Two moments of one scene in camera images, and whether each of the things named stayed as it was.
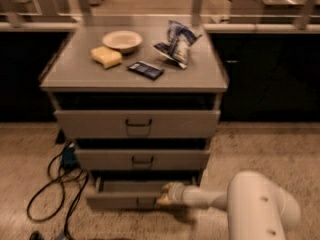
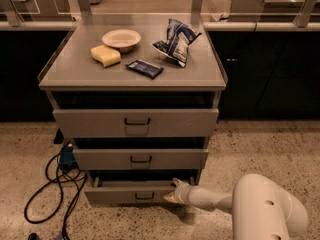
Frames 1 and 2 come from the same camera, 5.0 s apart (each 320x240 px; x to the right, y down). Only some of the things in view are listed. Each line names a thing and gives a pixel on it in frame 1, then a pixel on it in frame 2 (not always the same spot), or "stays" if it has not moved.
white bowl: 123,40 stays
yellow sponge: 106,56 stays
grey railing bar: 262,27 stays
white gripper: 177,193 to 182,193
